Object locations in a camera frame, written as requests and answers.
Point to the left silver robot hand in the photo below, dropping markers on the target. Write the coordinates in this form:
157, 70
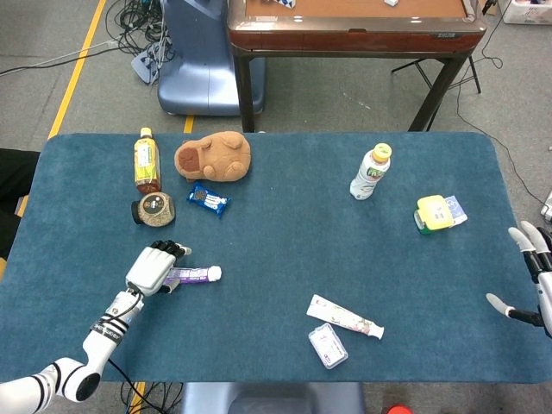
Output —
151, 269

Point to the white tile on game table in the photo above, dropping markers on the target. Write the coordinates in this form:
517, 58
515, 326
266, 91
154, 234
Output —
390, 2

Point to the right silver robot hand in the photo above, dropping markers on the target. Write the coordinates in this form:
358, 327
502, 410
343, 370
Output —
545, 280

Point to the white drink bottle yellow cap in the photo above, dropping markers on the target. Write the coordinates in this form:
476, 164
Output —
368, 174

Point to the tea bottle with yellow label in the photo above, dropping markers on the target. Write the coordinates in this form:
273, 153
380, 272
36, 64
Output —
146, 164

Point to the brown capybara plush toy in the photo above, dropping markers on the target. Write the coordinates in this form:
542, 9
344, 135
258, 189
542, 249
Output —
220, 155

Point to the blue machine base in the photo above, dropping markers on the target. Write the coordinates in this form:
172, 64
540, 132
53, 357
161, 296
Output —
202, 77

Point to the blue power strip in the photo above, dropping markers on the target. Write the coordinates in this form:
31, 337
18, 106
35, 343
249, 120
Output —
144, 64

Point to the glass seed jar black lid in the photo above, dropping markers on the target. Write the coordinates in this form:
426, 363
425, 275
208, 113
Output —
155, 209

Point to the white device on floor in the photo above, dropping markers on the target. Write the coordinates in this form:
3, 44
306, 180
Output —
547, 211

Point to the yellow and green lidded box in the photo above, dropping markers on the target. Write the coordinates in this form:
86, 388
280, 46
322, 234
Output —
433, 211

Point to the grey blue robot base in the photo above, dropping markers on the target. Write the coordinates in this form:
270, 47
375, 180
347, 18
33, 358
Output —
276, 399

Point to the white storage box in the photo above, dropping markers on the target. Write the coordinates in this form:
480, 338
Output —
530, 13

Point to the blue white checkered item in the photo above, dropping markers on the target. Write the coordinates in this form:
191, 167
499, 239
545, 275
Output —
284, 3

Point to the clear case with purple label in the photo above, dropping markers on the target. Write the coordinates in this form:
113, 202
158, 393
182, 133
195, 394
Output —
328, 346

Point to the black folding stand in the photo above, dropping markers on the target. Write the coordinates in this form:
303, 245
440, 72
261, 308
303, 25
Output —
474, 73

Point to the purple white tube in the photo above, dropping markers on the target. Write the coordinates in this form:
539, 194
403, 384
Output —
196, 274

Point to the red object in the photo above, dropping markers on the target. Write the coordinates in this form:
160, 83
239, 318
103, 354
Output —
399, 409

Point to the floral white tube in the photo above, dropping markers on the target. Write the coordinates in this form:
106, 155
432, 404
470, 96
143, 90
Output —
340, 318

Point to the blue cookie pack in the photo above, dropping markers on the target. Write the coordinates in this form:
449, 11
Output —
209, 200

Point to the brown wooden game table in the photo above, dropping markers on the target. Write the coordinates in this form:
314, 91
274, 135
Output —
345, 39

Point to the small blue white card box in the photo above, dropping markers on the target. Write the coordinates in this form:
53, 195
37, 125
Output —
458, 209

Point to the blue carpet table mat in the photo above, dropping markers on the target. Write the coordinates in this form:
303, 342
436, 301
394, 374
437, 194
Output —
280, 241

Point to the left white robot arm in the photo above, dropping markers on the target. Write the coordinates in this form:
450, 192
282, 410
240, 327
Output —
103, 336

